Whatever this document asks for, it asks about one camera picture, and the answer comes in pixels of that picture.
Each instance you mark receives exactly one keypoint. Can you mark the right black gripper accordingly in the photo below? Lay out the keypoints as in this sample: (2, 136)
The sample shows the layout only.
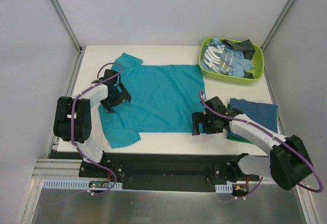
(203, 123)

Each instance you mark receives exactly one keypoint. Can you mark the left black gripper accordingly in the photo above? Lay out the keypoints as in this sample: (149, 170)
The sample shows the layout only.
(117, 98)

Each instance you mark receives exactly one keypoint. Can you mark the teal t-shirt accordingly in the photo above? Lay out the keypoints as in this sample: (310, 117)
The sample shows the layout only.
(163, 99)

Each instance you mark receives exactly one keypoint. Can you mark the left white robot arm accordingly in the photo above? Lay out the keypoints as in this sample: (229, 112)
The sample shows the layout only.
(73, 119)

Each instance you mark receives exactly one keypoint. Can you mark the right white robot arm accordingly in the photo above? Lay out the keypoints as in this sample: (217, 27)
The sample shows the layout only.
(286, 161)

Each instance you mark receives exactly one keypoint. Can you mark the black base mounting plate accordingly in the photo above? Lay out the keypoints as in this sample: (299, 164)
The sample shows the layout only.
(160, 172)

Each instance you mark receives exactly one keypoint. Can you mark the folded dark blue t-shirt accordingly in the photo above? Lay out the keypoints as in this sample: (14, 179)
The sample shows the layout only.
(262, 113)

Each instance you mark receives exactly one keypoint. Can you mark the light blue printed t-shirt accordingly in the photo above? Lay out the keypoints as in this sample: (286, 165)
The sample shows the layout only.
(217, 58)

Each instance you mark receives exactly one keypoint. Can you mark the lime green plastic basket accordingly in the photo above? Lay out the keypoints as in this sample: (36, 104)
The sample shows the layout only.
(257, 71)

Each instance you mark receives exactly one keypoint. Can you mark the dark grey garment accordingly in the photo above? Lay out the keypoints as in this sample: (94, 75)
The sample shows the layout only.
(243, 50)

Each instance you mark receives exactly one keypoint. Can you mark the left aluminium frame post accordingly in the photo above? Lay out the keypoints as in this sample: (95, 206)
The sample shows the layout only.
(66, 25)

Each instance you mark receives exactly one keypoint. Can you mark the aluminium frame post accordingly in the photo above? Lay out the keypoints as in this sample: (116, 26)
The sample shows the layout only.
(66, 25)
(281, 17)

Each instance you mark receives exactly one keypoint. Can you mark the right white cable duct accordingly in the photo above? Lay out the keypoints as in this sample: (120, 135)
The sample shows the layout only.
(227, 188)

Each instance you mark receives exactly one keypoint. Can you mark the white cable duct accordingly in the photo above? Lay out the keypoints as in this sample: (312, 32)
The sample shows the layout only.
(81, 185)
(227, 188)

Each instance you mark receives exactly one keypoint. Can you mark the left white cable duct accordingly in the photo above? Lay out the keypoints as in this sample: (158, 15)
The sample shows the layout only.
(81, 185)

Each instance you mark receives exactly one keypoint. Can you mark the right aluminium frame post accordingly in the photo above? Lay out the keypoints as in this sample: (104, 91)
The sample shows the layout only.
(281, 17)

